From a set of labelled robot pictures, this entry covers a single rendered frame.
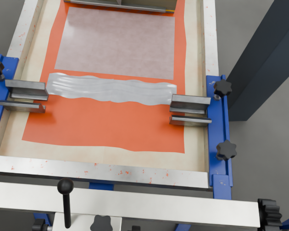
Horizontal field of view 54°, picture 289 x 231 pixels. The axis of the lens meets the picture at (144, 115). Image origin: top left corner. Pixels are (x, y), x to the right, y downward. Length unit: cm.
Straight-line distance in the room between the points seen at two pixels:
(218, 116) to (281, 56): 69
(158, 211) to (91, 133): 27
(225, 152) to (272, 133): 137
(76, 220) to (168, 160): 28
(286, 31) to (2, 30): 185
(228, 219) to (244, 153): 126
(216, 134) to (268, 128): 130
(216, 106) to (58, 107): 41
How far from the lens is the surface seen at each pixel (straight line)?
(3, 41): 228
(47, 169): 69
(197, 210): 62
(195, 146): 75
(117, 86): 79
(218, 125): 73
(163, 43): 90
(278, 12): 132
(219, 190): 67
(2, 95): 79
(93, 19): 95
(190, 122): 72
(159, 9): 94
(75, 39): 91
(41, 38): 93
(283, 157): 197
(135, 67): 84
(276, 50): 133
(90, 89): 80
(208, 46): 87
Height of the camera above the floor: 164
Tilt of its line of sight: 64 degrees down
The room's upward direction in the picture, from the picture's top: 9 degrees clockwise
